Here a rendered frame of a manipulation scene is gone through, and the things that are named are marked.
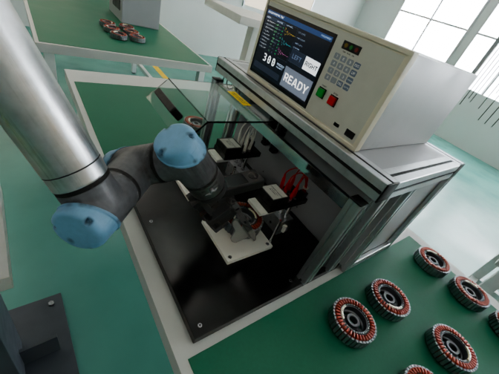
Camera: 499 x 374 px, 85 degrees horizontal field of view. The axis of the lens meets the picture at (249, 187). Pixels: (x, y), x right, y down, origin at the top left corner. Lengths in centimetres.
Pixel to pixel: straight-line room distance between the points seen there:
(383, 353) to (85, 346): 112
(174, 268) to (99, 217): 31
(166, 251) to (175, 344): 21
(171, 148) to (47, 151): 16
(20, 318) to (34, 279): 19
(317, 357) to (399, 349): 23
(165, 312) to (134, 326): 82
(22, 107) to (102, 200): 14
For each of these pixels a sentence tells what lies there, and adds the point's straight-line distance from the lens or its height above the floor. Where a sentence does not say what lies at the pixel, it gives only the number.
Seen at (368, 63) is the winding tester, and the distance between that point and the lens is 63.
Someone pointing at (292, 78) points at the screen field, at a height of 118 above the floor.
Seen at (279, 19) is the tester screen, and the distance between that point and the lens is 82.
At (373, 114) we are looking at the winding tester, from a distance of 60.
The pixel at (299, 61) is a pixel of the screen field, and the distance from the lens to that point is 74.
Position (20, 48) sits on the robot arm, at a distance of 39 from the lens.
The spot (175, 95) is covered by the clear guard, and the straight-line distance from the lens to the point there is 75.
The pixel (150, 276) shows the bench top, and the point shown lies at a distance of 69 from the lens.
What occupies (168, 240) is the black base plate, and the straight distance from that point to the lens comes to 73.
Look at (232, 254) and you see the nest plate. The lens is 72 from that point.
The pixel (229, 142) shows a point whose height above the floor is 92.
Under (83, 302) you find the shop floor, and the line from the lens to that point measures 153.
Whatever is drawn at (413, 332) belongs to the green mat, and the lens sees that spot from 91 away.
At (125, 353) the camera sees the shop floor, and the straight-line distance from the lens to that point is 142.
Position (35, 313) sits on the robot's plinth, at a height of 2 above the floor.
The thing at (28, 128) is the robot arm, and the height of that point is 113.
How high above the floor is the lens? 133
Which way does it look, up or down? 35 degrees down
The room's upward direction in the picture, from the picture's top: 21 degrees clockwise
